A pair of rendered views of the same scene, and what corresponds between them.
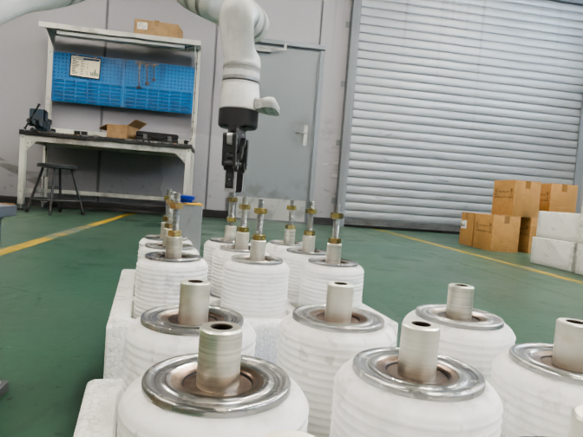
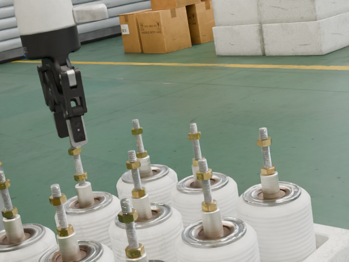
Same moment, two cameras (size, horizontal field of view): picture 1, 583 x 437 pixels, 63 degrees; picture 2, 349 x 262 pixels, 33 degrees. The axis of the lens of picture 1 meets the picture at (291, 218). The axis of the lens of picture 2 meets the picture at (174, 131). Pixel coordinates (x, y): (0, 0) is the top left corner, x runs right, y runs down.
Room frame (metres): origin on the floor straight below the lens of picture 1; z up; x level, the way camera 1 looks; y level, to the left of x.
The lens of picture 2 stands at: (0.14, 0.36, 0.54)
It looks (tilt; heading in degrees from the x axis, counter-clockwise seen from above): 15 degrees down; 333
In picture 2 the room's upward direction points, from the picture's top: 10 degrees counter-clockwise
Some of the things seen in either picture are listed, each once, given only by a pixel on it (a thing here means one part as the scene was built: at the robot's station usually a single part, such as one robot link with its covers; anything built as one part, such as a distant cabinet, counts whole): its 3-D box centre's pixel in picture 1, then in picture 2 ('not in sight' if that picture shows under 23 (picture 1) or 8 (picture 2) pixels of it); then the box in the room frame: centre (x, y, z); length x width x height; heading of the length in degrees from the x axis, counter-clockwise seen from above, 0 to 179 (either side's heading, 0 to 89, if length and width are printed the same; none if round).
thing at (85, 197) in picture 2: (230, 234); (84, 195); (0.91, 0.11, 0.26); 0.02 x 0.02 x 0.03
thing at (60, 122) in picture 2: (237, 182); (63, 123); (0.95, 0.11, 0.36); 0.02 x 0.01 x 0.04; 86
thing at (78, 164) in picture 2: (232, 210); (78, 164); (0.91, 0.11, 0.31); 0.01 x 0.01 x 0.08
